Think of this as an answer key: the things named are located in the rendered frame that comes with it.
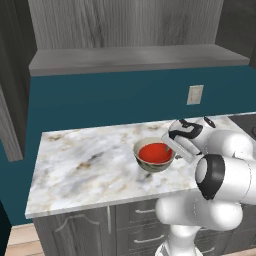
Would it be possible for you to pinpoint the grey base cabinet door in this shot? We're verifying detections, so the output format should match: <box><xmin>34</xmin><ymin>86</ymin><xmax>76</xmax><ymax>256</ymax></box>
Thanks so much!
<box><xmin>33</xmin><ymin>205</ymin><xmax>117</xmax><ymax>256</ymax></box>

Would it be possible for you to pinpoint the silver cabinet door handle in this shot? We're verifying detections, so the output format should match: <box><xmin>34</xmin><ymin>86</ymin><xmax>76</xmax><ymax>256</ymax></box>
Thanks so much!
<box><xmin>106</xmin><ymin>206</ymin><xmax>113</xmax><ymax>235</ymax></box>

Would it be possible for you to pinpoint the grey base cabinet under hob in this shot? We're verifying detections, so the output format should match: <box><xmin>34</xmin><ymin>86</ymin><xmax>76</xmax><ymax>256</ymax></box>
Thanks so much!
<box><xmin>194</xmin><ymin>202</ymin><xmax>256</xmax><ymax>256</ymax></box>

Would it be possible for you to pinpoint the long silver drawer handle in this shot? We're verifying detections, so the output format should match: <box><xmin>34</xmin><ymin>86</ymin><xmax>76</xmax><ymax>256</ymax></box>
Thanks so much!
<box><xmin>132</xmin><ymin>234</ymin><xmax>166</xmax><ymax>245</ymax></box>

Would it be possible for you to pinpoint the large grey drawer front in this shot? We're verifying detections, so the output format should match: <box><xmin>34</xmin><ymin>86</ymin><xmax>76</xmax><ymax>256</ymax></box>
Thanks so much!
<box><xmin>115</xmin><ymin>224</ymin><xmax>172</xmax><ymax>256</ymax></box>

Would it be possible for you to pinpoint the short silver drawer handle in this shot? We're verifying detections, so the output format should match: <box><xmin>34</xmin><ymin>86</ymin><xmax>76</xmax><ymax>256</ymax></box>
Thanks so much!
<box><xmin>134</xmin><ymin>208</ymin><xmax>157</xmax><ymax>215</ymax></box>

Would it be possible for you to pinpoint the dark hob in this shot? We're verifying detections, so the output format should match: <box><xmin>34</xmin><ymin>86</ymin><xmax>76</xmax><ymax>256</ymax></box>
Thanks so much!
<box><xmin>227</xmin><ymin>113</ymin><xmax>256</xmax><ymax>142</ymax></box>

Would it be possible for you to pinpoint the bowl with red inside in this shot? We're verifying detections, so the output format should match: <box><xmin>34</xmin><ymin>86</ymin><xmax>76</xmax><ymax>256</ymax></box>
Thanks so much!
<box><xmin>133</xmin><ymin>137</ymin><xmax>176</xmax><ymax>174</ymax></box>

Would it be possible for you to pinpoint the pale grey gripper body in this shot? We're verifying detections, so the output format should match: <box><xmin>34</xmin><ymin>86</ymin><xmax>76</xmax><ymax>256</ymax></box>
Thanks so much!
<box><xmin>160</xmin><ymin>130</ymin><xmax>202</xmax><ymax>164</ymax></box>

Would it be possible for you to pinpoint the grey wood cabinet door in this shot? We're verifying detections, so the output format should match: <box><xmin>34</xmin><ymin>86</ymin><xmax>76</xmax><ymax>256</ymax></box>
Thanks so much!
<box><xmin>0</xmin><ymin>0</ymin><xmax>38</xmax><ymax>163</ymax></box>
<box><xmin>214</xmin><ymin>0</ymin><xmax>256</xmax><ymax>69</ymax></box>

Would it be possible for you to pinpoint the grey wood open cabinet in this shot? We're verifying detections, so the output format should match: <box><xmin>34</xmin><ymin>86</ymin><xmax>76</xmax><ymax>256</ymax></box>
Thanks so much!
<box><xmin>27</xmin><ymin>0</ymin><xmax>251</xmax><ymax>78</ymax></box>

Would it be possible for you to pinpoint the beige wall outlet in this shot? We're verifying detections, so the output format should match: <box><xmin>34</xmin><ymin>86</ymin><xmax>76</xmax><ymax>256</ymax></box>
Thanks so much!
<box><xmin>186</xmin><ymin>84</ymin><xmax>205</xmax><ymax>106</ymax></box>

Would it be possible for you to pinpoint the small grey drawer front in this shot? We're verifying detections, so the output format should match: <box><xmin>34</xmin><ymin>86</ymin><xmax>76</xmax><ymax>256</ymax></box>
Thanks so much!
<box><xmin>115</xmin><ymin>198</ymin><xmax>161</xmax><ymax>228</ymax></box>

